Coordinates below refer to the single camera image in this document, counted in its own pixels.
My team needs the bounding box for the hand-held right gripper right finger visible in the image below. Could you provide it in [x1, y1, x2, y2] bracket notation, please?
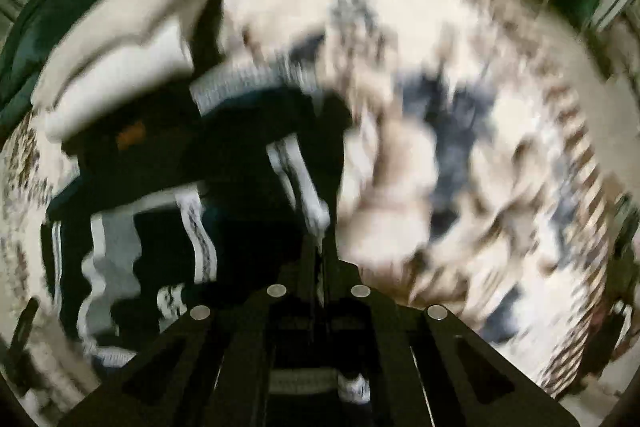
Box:
[322, 234, 582, 427]

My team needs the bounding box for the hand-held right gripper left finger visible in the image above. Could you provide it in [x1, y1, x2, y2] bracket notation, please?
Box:
[57, 232, 322, 427]

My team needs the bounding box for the black striped sweater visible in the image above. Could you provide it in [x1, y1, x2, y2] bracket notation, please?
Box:
[42, 57, 373, 404]

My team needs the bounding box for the black folded garment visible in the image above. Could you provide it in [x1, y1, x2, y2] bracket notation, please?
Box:
[62, 0, 226, 198]

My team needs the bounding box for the white folded garment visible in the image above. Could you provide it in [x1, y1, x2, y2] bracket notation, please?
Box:
[30, 0, 226, 142]

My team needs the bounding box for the floral blanket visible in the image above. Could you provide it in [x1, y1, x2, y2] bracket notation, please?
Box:
[0, 0, 640, 408]

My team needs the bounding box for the dark green quilted cloth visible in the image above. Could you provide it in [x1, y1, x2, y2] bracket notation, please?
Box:
[0, 0, 161, 122]

